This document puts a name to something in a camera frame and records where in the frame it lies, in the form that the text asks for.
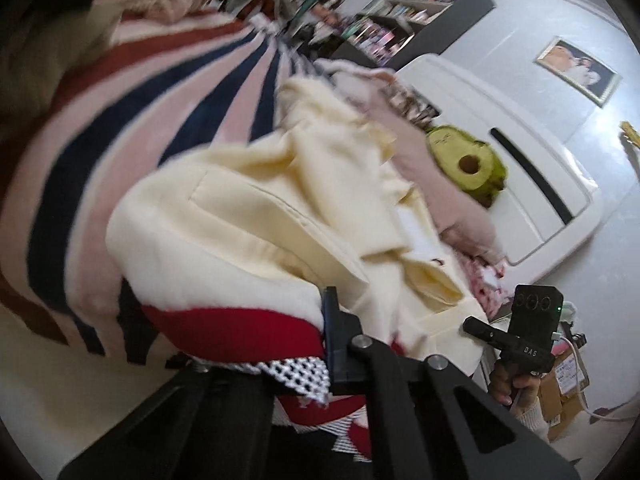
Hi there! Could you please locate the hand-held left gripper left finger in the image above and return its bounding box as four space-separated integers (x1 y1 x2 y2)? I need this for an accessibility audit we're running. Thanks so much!
57 355 273 480

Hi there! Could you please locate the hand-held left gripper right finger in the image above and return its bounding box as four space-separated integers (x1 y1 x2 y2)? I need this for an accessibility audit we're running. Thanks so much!
320 286 578 480

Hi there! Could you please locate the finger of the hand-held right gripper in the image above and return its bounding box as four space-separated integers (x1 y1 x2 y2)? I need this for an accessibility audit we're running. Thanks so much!
462 316 508 348

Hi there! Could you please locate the red garment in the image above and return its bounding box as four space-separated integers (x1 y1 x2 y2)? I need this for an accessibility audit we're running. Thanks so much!
141 305 401 461

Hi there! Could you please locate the white mesh cloth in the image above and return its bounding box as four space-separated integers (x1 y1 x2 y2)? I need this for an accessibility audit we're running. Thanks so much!
220 356 332 407

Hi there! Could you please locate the cream jacket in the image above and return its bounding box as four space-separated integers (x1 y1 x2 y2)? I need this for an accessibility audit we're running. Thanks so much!
106 77 483 376

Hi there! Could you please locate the person's right forearm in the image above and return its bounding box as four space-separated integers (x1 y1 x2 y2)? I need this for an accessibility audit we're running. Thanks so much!
515 397 551 443

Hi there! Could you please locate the person's right hand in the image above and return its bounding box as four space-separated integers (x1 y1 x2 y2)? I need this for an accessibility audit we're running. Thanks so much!
487 360 543 411

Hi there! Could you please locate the pink polka dot cloth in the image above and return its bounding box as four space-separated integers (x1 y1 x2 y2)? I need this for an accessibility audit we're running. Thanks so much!
457 255 506 311

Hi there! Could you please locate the cardboard box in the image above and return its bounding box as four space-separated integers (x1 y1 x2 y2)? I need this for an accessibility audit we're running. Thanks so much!
537 320 591 441

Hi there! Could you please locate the pink ribbed pillow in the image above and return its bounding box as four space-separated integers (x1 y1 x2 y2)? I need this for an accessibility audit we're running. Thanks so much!
372 105 503 261

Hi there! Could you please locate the white headboard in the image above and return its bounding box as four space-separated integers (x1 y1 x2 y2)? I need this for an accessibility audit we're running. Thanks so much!
395 55 601 266

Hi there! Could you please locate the green avocado plush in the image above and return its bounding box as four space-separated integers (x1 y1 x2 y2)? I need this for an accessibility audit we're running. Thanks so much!
426 126 509 208

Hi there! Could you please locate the yellow guitar headstock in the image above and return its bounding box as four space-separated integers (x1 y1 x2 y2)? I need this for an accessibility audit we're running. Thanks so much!
620 120 640 151

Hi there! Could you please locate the brown patterned cloth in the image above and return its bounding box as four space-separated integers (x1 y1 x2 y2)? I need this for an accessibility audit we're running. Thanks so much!
385 85 441 126

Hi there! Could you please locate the framed photo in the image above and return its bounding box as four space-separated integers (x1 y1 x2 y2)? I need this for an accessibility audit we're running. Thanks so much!
534 36 622 107

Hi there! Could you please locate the white fleece blanket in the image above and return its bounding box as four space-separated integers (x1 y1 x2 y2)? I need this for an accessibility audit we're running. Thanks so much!
315 57 396 91

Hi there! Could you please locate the black bookshelf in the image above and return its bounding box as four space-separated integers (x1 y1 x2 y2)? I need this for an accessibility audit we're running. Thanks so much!
320 0 496 68

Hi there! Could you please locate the striped fleece blanket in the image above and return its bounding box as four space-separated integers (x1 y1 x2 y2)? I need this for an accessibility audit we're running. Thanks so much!
0 10 326 366

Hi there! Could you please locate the taupe cloth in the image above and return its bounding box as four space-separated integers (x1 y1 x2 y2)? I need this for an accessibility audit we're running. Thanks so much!
0 5 116 128

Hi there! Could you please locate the white cable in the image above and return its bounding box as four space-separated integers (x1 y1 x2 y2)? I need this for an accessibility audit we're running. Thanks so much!
552 335 640 420

